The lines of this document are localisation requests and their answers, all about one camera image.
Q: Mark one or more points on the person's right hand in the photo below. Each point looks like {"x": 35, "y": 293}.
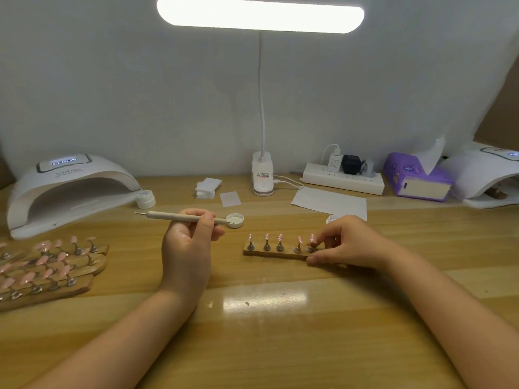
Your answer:
{"x": 353, "y": 243}

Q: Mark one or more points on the person's left hand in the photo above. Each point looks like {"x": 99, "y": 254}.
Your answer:
{"x": 188, "y": 255}

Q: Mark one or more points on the white gel jar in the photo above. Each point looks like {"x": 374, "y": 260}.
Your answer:
{"x": 333, "y": 218}

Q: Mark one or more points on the grey dotting pen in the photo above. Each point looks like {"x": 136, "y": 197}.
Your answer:
{"x": 162, "y": 215}

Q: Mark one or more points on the wooden nail holder strip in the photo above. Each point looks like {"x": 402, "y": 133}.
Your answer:
{"x": 276, "y": 253}

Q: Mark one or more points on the white nail lamp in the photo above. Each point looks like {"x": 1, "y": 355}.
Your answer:
{"x": 65, "y": 184}
{"x": 486, "y": 175}

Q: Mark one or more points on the wooden stands with pink nails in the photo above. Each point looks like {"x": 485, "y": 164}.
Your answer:
{"x": 45, "y": 271}

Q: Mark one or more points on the person's left forearm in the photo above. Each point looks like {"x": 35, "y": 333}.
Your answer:
{"x": 113, "y": 344}

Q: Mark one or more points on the person's right forearm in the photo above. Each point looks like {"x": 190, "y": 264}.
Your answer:
{"x": 454, "y": 320}

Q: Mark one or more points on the white desk lamp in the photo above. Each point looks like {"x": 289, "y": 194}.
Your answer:
{"x": 259, "y": 13}

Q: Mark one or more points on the white paper sheet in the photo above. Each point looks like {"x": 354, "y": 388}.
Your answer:
{"x": 328, "y": 203}

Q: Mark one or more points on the white jar lid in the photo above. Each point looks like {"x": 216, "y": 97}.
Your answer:
{"x": 235, "y": 220}

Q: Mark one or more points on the white power strip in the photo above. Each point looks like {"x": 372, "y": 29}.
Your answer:
{"x": 345, "y": 179}

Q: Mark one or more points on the small white paper square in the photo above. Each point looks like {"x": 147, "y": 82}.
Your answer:
{"x": 230, "y": 199}

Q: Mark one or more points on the stack of white cotton pads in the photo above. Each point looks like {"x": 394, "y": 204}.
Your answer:
{"x": 208, "y": 188}

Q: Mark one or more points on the small closed white jar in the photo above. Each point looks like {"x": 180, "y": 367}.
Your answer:
{"x": 145, "y": 199}

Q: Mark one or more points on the grey plug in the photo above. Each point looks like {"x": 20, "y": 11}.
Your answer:
{"x": 369, "y": 167}

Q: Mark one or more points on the black plug adapter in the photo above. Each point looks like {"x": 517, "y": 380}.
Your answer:
{"x": 352, "y": 164}

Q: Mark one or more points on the purple tissue box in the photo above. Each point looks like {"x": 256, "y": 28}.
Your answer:
{"x": 404, "y": 177}

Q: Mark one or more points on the white charger plug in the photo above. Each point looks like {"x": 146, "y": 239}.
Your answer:
{"x": 335, "y": 161}

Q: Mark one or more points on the white tissue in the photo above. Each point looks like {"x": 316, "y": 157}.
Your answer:
{"x": 432, "y": 154}

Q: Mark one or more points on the brown wooden board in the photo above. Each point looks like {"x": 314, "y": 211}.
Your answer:
{"x": 501, "y": 109}

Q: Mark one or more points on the brown cardboard box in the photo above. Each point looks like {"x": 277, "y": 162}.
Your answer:
{"x": 5, "y": 170}

